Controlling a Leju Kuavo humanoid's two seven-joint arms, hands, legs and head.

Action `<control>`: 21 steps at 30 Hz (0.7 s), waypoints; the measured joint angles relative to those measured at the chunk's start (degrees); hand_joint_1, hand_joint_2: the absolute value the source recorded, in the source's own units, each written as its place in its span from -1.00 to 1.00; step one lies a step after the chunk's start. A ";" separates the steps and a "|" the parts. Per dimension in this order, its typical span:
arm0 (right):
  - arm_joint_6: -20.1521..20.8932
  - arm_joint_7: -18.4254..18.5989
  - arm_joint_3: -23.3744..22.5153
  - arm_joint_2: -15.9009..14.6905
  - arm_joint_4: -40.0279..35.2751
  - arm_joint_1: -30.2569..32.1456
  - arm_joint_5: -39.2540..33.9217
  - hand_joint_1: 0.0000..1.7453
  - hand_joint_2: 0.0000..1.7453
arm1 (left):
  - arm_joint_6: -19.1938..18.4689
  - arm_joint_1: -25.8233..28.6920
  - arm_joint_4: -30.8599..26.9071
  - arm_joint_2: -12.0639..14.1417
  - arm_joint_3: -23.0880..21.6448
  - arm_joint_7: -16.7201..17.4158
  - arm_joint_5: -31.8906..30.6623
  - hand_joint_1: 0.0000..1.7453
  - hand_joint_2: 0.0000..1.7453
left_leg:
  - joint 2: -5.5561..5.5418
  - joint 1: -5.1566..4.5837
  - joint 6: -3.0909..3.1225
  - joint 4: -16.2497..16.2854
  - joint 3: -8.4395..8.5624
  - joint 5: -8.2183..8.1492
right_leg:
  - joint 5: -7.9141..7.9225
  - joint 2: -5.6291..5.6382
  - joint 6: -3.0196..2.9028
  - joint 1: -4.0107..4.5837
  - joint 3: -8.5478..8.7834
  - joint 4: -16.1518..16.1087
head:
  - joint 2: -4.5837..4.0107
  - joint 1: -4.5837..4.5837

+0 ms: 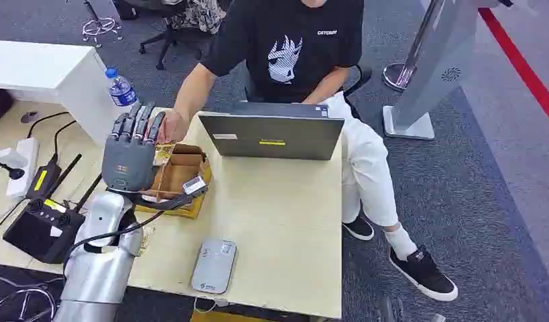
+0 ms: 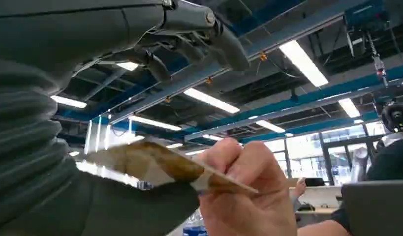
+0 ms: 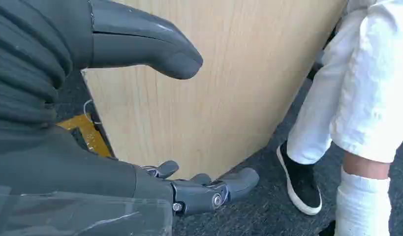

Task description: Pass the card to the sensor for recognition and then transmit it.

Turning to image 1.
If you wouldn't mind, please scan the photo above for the person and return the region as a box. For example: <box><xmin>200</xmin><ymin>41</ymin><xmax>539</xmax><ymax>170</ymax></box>
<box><xmin>158</xmin><ymin>0</ymin><xmax>459</xmax><ymax>303</ymax></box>

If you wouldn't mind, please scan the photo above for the black plug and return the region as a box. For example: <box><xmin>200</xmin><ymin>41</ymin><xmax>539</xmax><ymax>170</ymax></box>
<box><xmin>0</xmin><ymin>162</ymin><xmax>26</xmax><ymax>181</ymax></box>

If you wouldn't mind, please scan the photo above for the small black device yellow label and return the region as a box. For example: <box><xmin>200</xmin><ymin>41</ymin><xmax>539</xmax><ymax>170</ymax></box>
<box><xmin>25</xmin><ymin>153</ymin><xmax>83</xmax><ymax>202</ymax></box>

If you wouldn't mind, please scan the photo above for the printed card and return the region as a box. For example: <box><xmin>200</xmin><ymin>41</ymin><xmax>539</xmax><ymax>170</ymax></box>
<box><xmin>153</xmin><ymin>141</ymin><xmax>177</xmax><ymax>167</ymax></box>

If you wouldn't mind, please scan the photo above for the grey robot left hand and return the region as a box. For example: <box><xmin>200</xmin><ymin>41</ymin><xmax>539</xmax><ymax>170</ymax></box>
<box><xmin>101</xmin><ymin>101</ymin><xmax>167</xmax><ymax>193</ymax></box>

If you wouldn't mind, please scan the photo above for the grey laptop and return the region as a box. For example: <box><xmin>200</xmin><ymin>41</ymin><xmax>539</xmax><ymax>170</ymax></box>
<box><xmin>197</xmin><ymin>101</ymin><xmax>346</xmax><ymax>161</ymax></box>

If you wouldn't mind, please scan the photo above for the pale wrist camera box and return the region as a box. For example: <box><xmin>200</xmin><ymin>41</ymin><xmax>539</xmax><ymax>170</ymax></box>
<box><xmin>182</xmin><ymin>176</ymin><xmax>209</xmax><ymax>197</ymax></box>

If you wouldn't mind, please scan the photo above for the white wire frame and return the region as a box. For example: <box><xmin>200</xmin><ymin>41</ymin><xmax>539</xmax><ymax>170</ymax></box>
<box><xmin>81</xmin><ymin>16</ymin><xmax>123</xmax><ymax>48</ymax></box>

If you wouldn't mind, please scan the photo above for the white power strip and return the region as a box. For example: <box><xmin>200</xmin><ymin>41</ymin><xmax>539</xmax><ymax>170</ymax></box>
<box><xmin>5</xmin><ymin>137</ymin><xmax>40</xmax><ymax>199</ymax></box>

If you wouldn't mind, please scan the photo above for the chrome stanchion post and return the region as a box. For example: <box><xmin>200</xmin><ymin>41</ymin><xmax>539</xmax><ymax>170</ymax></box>
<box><xmin>382</xmin><ymin>0</ymin><xmax>444</xmax><ymax>93</ymax></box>

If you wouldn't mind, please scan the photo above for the person's right hand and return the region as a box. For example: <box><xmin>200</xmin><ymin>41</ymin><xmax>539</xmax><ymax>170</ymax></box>
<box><xmin>158</xmin><ymin>109</ymin><xmax>192</xmax><ymax>144</ymax></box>

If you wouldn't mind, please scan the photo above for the black power cable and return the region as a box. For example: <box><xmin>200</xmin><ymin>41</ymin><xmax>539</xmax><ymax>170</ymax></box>
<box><xmin>26</xmin><ymin>111</ymin><xmax>78</xmax><ymax>157</ymax></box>

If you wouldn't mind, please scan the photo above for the black office chair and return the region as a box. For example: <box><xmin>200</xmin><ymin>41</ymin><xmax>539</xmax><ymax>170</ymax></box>
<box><xmin>138</xmin><ymin>0</ymin><xmax>229</xmax><ymax>71</ymax></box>

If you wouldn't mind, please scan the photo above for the person's black chair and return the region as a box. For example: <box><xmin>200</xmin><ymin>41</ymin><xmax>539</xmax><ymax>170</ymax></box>
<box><xmin>343</xmin><ymin>64</ymin><xmax>373</xmax><ymax>121</ymax></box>

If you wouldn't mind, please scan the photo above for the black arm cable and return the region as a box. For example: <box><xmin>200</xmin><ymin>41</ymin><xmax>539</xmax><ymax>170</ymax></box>
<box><xmin>62</xmin><ymin>191</ymin><xmax>200</xmax><ymax>272</ymax></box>

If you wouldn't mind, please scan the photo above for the red floor tape line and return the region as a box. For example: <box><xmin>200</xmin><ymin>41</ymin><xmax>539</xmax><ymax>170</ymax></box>
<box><xmin>477</xmin><ymin>7</ymin><xmax>549</xmax><ymax>130</ymax></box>

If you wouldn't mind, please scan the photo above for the white cabinet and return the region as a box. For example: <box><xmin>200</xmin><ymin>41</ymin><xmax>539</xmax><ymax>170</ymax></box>
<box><xmin>0</xmin><ymin>39</ymin><xmax>126</xmax><ymax>147</ymax></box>

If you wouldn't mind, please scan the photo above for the clear water bottle blue cap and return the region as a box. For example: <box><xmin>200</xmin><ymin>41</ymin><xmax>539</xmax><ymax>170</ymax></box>
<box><xmin>105</xmin><ymin>66</ymin><xmax>139</xmax><ymax>108</ymax></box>

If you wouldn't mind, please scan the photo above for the grey flat power bank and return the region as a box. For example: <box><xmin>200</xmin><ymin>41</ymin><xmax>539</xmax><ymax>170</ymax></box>
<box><xmin>190</xmin><ymin>237</ymin><xmax>238</xmax><ymax>296</ymax></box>

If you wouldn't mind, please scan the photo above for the black router with antennas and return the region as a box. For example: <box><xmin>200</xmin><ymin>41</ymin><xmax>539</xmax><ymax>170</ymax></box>
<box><xmin>2</xmin><ymin>173</ymin><xmax>103</xmax><ymax>266</ymax></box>

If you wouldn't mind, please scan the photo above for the wooden card box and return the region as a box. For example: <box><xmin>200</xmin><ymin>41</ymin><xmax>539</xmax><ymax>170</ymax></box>
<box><xmin>135</xmin><ymin>142</ymin><xmax>212</xmax><ymax>221</ymax></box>

